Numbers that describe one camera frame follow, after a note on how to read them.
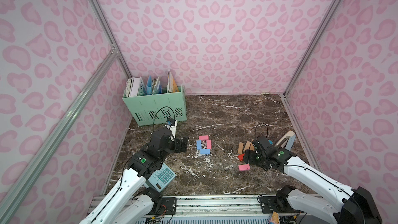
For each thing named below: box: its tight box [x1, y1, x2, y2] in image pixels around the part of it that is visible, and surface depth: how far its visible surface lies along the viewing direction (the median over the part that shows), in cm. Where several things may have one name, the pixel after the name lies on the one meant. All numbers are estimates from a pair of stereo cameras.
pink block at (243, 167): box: [238, 163, 251, 172], surface depth 86 cm
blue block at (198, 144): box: [196, 140, 202, 150], surface depth 95 cm
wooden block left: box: [237, 142, 244, 154], surface depth 94 cm
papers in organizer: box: [125, 69, 180, 98], surface depth 94 cm
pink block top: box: [198, 134, 209, 140], surface depth 97 cm
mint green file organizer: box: [122, 85, 188, 126], surface depth 90 cm
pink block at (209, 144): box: [206, 139, 212, 150], surface depth 95 cm
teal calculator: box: [147, 162, 176, 193], surface depth 82 cm
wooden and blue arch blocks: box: [274, 130, 296, 151], surface depth 94 cm
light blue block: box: [200, 148, 211, 154], surface depth 92 cm
